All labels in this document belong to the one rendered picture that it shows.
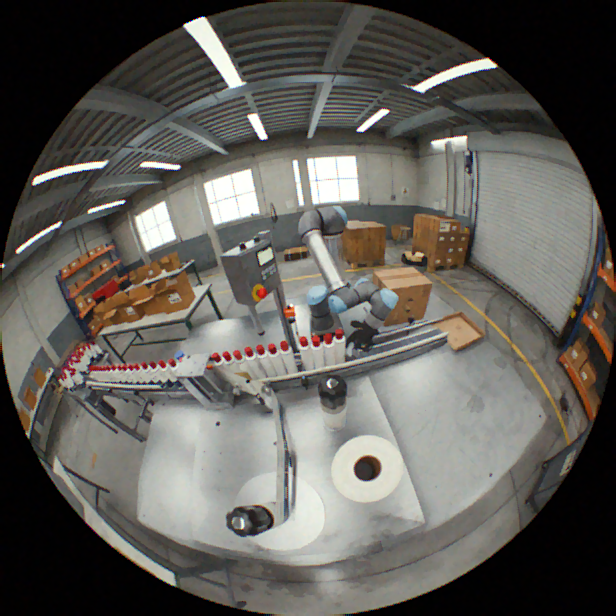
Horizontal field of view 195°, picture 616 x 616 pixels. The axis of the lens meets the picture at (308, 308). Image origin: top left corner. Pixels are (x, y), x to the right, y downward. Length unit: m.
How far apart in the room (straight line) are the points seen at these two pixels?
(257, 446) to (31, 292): 7.66
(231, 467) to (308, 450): 0.31
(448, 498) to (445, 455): 0.19
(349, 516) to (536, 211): 4.61
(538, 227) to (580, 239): 1.04
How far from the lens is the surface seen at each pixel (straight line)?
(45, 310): 7.81
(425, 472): 0.83
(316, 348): 0.74
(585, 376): 3.89
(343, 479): 0.57
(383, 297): 0.69
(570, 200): 4.35
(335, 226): 0.86
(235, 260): 0.57
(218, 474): 0.84
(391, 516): 0.75
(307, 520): 0.72
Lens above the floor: 1.60
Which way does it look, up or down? 34 degrees down
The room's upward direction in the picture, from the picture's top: 9 degrees counter-clockwise
